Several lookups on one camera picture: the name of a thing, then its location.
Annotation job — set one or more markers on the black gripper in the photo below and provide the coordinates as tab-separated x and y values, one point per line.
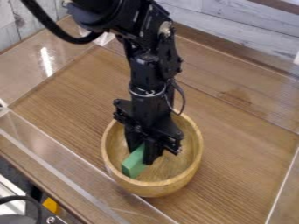
145	115

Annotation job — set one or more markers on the green rectangular block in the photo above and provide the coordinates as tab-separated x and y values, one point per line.
132	165

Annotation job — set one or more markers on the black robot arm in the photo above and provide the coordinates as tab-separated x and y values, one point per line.
144	30

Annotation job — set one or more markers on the brown wooden bowl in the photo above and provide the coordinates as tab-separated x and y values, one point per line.
155	169

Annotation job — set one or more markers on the yellow and black device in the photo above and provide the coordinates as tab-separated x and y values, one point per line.
48	217

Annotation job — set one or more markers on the clear acrylic front wall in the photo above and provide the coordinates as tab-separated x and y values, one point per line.
83	189

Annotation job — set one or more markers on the clear acrylic corner bracket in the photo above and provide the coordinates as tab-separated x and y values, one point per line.
101	40

